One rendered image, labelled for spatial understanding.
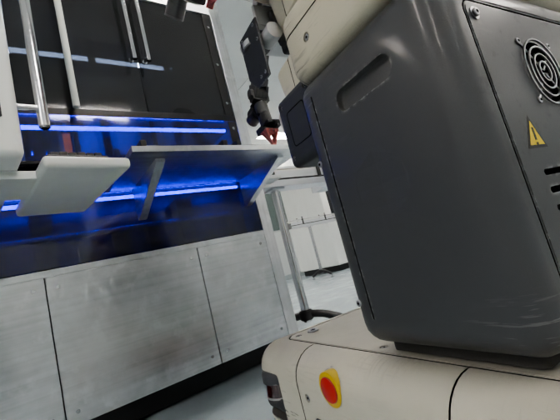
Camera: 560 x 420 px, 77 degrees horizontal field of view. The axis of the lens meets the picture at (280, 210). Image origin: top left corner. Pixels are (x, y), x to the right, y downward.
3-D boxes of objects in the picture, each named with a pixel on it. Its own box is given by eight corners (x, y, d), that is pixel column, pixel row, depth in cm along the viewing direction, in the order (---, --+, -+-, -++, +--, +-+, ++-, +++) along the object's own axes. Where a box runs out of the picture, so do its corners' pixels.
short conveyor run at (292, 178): (252, 187, 186) (245, 160, 188) (238, 196, 198) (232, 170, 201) (341, 179, 227) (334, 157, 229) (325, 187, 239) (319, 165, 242)
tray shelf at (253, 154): (106, 197, 143) (105, 192, 143) (250, 184, 185) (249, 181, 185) (132, 152, 105) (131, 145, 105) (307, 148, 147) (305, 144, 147)
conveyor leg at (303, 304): (297, 323, 194) (263, 192, 205) (308, 318, 200) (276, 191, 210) (307, 323, 187) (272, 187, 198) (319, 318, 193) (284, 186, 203)
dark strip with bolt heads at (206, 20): (234, 155, 175) (200, 14, 186) (242, 154, 178) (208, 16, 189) (236, 154, 174) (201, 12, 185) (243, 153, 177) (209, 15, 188)
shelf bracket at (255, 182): (245, 206, 170) (238, 181, 171) (250, 206, 171) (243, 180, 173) (284, 184, 143) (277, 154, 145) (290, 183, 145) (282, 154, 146)
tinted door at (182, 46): (148, 113, 156) (123, -3, 164) (232, 117, 182) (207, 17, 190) (148, 112, 155) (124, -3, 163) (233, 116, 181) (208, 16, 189)
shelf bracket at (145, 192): (138, 220, 140) (132, 189, 142) (146, 219, 142) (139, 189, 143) (163, 196, 113) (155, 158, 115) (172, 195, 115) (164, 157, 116)
